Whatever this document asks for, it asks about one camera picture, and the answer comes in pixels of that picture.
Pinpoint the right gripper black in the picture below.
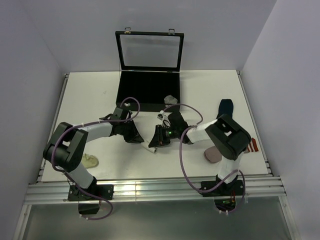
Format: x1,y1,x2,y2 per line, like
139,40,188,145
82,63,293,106
148,124,180,148

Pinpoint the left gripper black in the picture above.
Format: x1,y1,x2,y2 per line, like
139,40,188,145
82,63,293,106
119,119,144,143

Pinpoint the white sock with dark stripes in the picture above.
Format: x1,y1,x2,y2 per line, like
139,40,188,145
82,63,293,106
140,142,157,154

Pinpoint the grey sock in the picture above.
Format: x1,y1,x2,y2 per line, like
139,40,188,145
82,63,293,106
164,95,178,105

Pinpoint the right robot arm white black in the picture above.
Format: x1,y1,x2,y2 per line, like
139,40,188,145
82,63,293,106
148,112,251,195

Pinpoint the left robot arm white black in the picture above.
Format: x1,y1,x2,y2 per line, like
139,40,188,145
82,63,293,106
43,107,144,200

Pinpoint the pale yellow sock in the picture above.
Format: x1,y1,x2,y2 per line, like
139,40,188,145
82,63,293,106
81,153,99,169

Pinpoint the mauve sock with red stripes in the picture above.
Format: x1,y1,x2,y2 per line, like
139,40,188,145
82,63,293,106
203,137,259,164

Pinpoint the navy blue sock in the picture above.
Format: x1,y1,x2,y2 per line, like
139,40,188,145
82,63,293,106
216,99,234,119

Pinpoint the black display case with glass lid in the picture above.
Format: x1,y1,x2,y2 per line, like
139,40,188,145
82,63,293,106
115,28,185,112

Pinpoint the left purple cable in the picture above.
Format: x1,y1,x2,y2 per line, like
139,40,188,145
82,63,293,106
50,96,140,221

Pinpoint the purple cable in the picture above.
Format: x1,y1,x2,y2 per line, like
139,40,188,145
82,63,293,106
163,103,247,215
50,96,140,221

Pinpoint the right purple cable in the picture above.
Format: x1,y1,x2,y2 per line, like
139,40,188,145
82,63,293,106
163,103,247,215

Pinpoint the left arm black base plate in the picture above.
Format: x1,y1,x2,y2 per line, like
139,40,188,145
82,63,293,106
67,184,114,202

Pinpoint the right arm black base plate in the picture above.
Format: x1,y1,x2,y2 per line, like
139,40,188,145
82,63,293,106
200,178,245,197

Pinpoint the aluminium rail frame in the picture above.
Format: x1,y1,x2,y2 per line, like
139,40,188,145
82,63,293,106
13,70,302,240

